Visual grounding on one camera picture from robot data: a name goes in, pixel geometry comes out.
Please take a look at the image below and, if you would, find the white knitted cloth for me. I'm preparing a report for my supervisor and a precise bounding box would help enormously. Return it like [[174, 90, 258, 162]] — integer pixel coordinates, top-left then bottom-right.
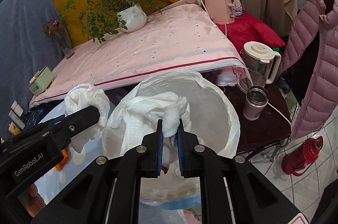
[[120, 91, 191, 173]]

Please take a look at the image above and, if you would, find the white lined trash bin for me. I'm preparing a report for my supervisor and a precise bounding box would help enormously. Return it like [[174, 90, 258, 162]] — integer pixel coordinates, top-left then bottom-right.
[[102, 72, 240, 210]]

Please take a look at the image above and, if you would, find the left human hand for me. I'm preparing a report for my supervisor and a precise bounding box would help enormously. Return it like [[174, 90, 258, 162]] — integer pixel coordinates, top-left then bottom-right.
[[18, 184, 46, 218]]

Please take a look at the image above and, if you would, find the orange patterned cup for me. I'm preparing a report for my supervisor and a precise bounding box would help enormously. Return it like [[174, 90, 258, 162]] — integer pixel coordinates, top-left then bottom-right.
[[8, 122, 21, 135]]

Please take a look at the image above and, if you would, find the light blue dotted tablecloth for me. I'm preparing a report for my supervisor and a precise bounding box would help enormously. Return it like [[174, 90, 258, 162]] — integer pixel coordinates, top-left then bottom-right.
[[34, 99, 201, 224]]

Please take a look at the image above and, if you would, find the white cosmetic bottle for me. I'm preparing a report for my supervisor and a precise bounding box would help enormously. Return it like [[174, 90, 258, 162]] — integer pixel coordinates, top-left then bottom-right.
[[9, 110, 25, 130]]

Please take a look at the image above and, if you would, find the white cosmetic tube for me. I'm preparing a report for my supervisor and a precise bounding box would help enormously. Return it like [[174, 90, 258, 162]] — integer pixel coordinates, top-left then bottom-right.
[[11, 100, 23, 117]]

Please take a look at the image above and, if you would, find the green tissue box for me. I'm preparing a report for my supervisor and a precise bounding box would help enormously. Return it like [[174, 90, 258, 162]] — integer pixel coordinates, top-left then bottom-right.
[[28, 66, 55, 96]]

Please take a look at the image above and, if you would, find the dark round side table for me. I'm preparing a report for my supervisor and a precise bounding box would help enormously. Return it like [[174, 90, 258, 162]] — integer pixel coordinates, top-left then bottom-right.
[[224, 84, 291, 154]]

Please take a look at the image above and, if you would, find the pink travel tumbler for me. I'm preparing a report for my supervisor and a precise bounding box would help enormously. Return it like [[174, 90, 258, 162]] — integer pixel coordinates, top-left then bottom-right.
[[243, 85, 269, 121]]

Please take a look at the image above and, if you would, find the blue blanket backdrop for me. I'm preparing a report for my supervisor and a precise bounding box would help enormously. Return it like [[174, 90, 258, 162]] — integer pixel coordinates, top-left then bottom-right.
[[1, 0, 64, 140]]

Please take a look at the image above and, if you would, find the glass vase with flowers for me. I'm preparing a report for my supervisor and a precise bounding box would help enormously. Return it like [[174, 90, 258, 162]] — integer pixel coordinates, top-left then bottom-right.
[[44, 15, 75, 59]]

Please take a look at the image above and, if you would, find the red thermos flask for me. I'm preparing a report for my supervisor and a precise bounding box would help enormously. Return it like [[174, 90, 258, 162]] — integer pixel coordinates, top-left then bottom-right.
[[281, 136, 324, 176]]

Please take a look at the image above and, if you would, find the cream blender jug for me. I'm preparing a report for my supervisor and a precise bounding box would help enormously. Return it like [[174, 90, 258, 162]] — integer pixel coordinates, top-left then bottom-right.
[[238, 41, 281, 93]]

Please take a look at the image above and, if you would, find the red cushion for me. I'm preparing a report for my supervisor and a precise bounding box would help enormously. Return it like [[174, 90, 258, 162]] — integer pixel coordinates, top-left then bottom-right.
[[216, 11, 285, 52]]

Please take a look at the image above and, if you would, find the mauve puffer jacket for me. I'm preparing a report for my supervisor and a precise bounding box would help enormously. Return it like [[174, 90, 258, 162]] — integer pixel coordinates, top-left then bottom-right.
[[277, 0, 337, 140]]

